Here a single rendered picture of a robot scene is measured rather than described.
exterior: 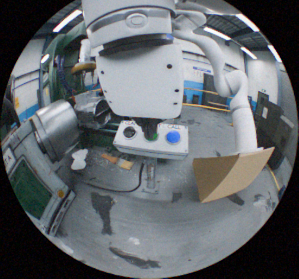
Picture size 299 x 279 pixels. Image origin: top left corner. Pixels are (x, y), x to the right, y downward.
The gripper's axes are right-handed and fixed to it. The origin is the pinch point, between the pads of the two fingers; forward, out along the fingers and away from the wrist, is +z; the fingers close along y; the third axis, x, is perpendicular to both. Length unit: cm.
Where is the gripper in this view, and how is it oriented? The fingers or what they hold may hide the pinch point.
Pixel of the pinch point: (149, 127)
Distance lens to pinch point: 19.5
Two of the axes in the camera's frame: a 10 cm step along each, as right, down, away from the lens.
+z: 1.0, 5.4, 8.3
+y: -9.8, -0.9, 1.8
